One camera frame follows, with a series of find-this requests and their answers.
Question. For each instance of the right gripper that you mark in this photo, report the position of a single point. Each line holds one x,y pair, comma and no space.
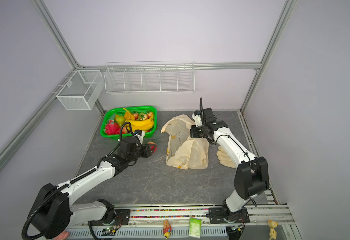
193,131

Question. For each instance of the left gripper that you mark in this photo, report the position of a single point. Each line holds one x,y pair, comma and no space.
146,148

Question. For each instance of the red strawberry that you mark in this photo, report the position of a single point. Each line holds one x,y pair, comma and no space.
152,146

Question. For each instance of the beige plastic bag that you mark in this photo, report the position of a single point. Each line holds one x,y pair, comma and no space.
184,152

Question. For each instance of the orange persimmon with green leaves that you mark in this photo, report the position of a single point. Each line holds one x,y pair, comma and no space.
142,117

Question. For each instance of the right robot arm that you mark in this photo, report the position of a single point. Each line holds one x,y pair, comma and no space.
251,178

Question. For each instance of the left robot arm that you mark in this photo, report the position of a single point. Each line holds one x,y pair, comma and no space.
55,207

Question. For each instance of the yellow banana bunch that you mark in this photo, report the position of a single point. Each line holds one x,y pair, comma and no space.
146,125

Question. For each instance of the green plastic basket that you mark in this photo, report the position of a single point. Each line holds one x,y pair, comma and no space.
110,115

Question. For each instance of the green yellow pear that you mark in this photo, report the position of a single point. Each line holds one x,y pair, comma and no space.
120,120

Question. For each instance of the pink dragon fruit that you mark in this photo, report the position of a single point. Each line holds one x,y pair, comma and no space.
112,128

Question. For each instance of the red yellow toy figure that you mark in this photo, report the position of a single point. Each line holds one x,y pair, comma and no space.
167,229

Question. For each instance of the green white card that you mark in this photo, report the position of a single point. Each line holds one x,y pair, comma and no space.
194,228

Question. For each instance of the white mesh box basket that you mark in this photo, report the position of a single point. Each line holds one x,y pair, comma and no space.
82,90

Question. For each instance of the pink toy figure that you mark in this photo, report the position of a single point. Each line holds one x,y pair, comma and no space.
62,236

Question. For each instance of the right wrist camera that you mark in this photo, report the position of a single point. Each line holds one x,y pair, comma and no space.
197,116

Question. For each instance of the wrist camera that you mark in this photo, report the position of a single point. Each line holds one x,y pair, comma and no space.
140,135
197,116

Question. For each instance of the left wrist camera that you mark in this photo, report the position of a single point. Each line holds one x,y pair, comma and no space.
140,135

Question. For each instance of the white wire shelf rack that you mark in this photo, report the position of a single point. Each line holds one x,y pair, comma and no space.
150,77

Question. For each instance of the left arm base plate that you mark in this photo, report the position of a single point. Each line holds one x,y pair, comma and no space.
118,217

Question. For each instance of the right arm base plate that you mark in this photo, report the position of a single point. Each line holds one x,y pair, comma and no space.
223,215

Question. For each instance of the aluminium front rail frame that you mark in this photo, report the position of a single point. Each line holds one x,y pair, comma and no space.
146,222

